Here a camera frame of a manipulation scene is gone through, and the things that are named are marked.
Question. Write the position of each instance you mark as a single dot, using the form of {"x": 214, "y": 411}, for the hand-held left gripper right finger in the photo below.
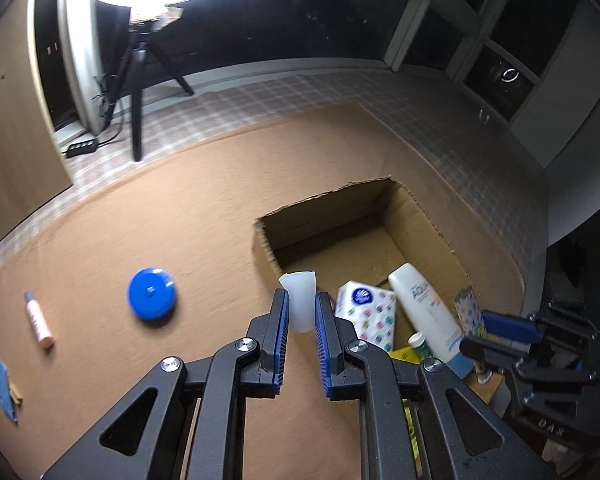
{"x": 322, "y": 345}

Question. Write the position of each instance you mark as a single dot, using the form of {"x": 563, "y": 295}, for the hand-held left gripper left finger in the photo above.
{"x": 280, "y": 340}

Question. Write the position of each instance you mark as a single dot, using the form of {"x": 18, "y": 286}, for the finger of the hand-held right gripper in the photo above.
{"x": 495, "y": 352}
{"x": 510, "y": 326}

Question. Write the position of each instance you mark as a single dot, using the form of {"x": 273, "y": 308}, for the translucent white cup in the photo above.
{"x": 300, "y": 300}

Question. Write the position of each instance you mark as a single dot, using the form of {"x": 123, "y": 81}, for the printed white tube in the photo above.
{"x": 467, "y": 310}

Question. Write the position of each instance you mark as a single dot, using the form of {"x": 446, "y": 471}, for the star-printed white tissue pack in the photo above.
{"x": 367, "y": 310}

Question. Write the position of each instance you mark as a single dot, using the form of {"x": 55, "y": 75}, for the small green and white bottle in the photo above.
{"x": 416, "y": 340}

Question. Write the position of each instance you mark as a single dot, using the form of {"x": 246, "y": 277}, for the large white bottle blue cap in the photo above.
{"x": 425, "y": 310}

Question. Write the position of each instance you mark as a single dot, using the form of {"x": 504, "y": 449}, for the yellow and black notebook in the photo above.
{"x": 405, "y": 355}

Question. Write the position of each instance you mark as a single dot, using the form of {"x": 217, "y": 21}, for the cardboard box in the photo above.
{"x": 330, "y": 225}

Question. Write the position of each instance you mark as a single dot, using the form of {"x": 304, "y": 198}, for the blue round tin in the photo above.
{"x": 150, "y": 297}

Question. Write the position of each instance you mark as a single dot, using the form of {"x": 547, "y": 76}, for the pink tube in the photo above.
{"x": 39, "y": 322}

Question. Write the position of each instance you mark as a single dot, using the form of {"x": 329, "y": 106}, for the wooden clothespin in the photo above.
{"x": 16, "y": 395}

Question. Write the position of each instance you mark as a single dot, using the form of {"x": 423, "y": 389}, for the brown mat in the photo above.
{"x": 205, "y": 200}

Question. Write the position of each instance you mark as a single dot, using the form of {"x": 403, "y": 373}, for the grey checked cloth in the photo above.
{"x": 280, "y": 90}

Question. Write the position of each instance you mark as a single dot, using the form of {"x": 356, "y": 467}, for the black tripod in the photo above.
{"x": 137, "y": 110}

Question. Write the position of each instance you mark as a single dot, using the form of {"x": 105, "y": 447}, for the black power strip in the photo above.
{"x": 82, "y": 147}

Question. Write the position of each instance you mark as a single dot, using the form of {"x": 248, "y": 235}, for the white window frame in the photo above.
{"x": 405, "y": 40}

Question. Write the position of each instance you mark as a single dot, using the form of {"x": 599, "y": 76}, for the white door frame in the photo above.
{"x": 82, "y": 70}

